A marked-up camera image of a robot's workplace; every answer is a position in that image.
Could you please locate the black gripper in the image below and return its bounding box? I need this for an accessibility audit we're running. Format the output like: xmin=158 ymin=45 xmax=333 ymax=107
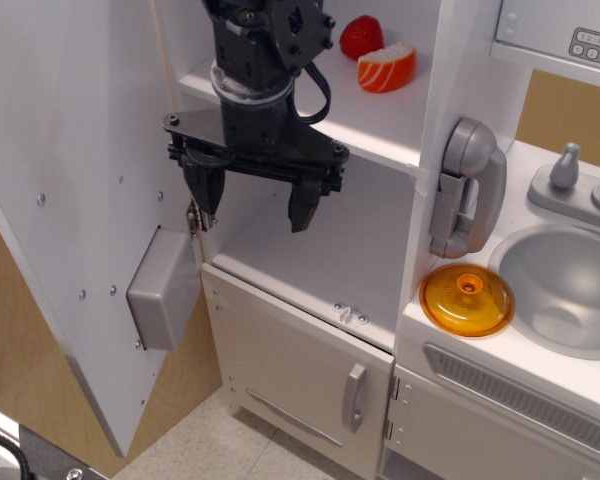
xmin=162 ymin=100 xmax=349 ymax=233

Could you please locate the white fridge door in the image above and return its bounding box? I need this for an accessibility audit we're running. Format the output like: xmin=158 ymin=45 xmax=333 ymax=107
xmin=0 ymin=1 xmax=190 ymax=456

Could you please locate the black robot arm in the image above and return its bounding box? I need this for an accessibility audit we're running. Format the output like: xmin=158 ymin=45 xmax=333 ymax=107
xmin=163 ymin=1 xmax=349 ymax=232

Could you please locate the white fridge shelf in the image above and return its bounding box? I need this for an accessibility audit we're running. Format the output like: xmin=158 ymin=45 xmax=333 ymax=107
xmin=159 ymin=1 xmax=444 ymax=171

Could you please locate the metal door hinge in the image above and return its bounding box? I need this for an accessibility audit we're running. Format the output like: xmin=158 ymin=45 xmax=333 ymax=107
xmin=187 ymin=198 xmax=217 ymax=237

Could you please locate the grey dispenser box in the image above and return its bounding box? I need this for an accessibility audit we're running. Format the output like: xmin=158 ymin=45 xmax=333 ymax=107
xmin=126 ymin=228 xmax=201 ymax=351

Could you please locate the white door latch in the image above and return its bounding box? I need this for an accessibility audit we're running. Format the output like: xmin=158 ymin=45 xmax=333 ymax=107
xmin=332 ymin=302 xmax=369 ymax=325

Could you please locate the white lower freezer door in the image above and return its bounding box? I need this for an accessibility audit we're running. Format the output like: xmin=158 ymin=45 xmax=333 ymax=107
xmin=201 ymin=265 xmax=394 ymax=479

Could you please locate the orange salmon sushi toy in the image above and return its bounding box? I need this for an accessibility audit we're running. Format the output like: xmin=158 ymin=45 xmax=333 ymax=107
xmin=357 ymin=42 xmax=418 ymax=93

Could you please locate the red toy strawberry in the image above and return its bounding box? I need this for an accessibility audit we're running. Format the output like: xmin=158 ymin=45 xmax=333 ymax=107
xmin=339 ymin=15 xmax=385 ymax=60

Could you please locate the grey toy telephone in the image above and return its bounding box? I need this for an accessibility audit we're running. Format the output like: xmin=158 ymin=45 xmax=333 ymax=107
xmin=429 ymin=117 xmax=507 ymax=259

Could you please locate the white toy kitchen cabinet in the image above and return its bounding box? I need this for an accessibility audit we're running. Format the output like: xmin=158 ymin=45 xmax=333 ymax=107
xmin=165 ymin=1 xmax=600 ymax=479

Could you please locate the orange transparent pot lid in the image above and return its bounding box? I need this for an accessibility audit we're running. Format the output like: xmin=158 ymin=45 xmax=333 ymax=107
xmin=419 ymin=263 xmax=515 ymax=338

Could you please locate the grey toy faucet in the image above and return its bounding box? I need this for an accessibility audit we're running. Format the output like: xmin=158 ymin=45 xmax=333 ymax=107
xmin=527 ymin=142 xmax=600 ymax=227

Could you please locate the white oven door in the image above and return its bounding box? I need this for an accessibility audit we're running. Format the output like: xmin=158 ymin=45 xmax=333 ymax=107
xmin=380 ymin=366 xmax=600 ymax=479

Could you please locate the grey toy sink basin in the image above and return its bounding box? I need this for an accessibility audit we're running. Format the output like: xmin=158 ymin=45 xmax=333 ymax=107
xmin=489 ymin=224 xmax=600 ymax=361

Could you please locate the toy microwave with keypad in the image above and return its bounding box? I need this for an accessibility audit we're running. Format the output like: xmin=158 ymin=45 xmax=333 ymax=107
xmin=492 ymin=0 xmax=600 ymax=72

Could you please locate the grey oven vent panel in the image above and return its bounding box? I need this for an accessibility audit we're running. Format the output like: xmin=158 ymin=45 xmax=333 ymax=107
xmin=422 ymin=343 xmax=600 ymax=454

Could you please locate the grey freezer door handle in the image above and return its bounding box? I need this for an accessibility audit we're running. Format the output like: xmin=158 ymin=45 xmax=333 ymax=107
xmin=342 ymin=363 xmax=366 ymax=434

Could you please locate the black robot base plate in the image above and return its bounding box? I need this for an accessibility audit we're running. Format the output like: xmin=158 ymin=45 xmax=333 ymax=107
xmin=19 ymin=424 xmax=106 ymax=480

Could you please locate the black cable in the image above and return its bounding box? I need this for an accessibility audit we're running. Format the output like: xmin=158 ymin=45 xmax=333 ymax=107
xmin=0 ymin=428 xmax=33 ymax=480

